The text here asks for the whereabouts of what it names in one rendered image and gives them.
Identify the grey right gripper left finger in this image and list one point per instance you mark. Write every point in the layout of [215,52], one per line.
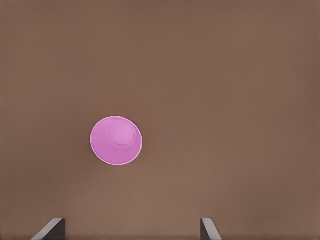
[53,230]

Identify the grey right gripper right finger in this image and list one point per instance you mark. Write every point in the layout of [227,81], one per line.
[208,231]

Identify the pink bowl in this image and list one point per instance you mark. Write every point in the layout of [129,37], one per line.
[116,147]

